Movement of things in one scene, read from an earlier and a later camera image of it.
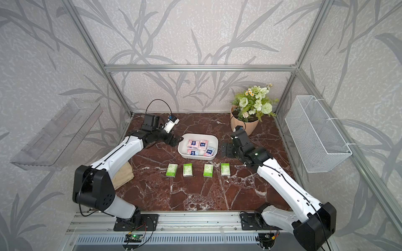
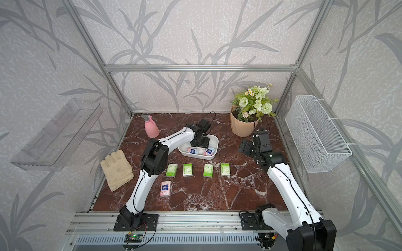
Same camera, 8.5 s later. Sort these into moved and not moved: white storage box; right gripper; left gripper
Moved: left gripper; right gripper
Not moved: white storage box
